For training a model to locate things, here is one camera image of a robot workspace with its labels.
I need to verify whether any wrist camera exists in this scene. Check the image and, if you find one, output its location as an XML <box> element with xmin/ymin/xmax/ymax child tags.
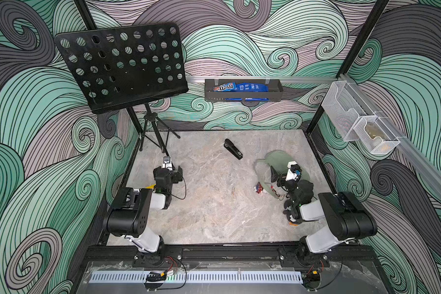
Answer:
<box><xmin>162</xmin><ymin>156</ymin><xmax>173</xmax><ymax>170</ymax></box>
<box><xmin>285</xmin><ymin>161</ymin><xmax>302</xmax><ymax>181</ymax></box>

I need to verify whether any small clear plastic bin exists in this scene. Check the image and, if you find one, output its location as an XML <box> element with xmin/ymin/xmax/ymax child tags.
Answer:
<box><xmin>354</xmin><ymin>116</ymin><xmax>400</xmax><ymax>156</ymax></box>

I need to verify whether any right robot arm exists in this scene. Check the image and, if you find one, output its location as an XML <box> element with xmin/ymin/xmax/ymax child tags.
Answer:
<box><xmin>272</xmin><ymin>175</ymin><xmax>378</xmax><ymax>258</ymax></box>

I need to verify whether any blue candy packet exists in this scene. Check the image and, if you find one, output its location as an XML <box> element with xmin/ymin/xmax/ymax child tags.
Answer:
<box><xmin>213</xmin><ymin>82</ymin><xmax>268</xmax><ymax>93</ymax></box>

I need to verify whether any large clear plastic bin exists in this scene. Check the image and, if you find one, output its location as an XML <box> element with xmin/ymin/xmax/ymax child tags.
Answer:
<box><xmin>322</xmin><ymin>80</ymin><xmax>367</xmax><ymax>142</ymax></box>

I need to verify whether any white slotted cable duct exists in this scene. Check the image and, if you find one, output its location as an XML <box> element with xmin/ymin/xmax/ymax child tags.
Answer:
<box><xmin>89</xmin><ymin>270</ymin><xmax>303</xmax><ymax>284</ymax></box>

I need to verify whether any red white plush keychain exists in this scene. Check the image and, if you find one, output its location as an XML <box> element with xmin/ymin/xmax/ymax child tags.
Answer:
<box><xmin>254</xmin><ymin>182</ymin><xmax>264</xmax><ymax>194</ymax></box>

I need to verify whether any black stapler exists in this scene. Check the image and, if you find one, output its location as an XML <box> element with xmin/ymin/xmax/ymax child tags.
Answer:
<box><xmin>224</xmin><ymin>139</ymin><xmax>243</xmax><ymax>160</ymax></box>

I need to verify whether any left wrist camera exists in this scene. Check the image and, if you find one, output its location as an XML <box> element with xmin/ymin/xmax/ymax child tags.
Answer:
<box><xmin>162</xmin><ymin>156</ymin><xmax>173</xmax><ymax>170</ymax></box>

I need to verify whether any black perforated music stand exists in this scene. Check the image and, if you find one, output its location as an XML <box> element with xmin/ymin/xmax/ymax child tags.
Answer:
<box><xmin>55</xmin><ymin>22</ymin><xmax>189</xmax><ymax>153</ymax></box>

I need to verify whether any black wall-mounted tray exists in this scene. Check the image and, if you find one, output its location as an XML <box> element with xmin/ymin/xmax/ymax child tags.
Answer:
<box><xmin>205</xmin><ymin>78</ymin><xmax>284</xmax><ymax>102</ymax></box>

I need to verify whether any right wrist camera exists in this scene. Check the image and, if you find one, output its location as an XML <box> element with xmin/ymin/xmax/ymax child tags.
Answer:
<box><xmin>285</xmin><ymin>161</ymin><xmax>302</xmax><ymax>181</ymax></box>

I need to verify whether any green fabric bag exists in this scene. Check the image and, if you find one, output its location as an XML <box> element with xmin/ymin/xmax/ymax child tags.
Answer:
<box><xmin>254</xmin><ymin>150</ymin><xmax>311</xmax><ymax>199</ymax></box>

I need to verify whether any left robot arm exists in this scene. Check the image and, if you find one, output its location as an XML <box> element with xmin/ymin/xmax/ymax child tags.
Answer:
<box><xmin>103</xmin><ymin>167</ymin><xmax>184</xmax><ymax>253</ymax></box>

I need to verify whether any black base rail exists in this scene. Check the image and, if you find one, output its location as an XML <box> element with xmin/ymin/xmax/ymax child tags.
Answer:
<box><xmin>82</xmin><ymin>242</ymin><xmax>377</xmax><ymax>269</ymax></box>

